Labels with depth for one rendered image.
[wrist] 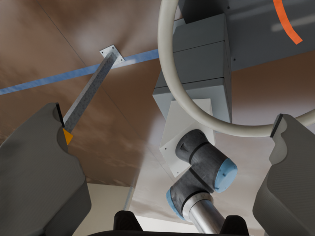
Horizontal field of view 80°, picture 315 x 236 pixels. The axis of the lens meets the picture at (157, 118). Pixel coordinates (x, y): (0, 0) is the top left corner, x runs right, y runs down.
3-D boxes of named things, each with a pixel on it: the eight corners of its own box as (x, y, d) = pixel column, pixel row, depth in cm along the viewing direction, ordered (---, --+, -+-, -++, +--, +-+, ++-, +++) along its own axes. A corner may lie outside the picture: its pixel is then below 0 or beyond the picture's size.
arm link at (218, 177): (216, 150, 101) (244, 173, 89) (194, 173, 101) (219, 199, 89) (208, 138, 90) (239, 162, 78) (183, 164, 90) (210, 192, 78)
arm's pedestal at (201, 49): (237, 60, 172) (241, 137, 121) (184, 70, 194) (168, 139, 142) (231, 2, 139) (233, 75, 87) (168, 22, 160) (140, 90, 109)
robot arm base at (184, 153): (203, 145, 111) (216, 156, 104) (177, 163, 106) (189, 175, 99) (202, 122, 98) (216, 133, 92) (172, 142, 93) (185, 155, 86)
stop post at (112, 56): (99, 50, 199) (36, 135, 133) (113, 44, 189) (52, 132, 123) (111, 65, 211) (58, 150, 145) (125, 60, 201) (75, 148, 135)
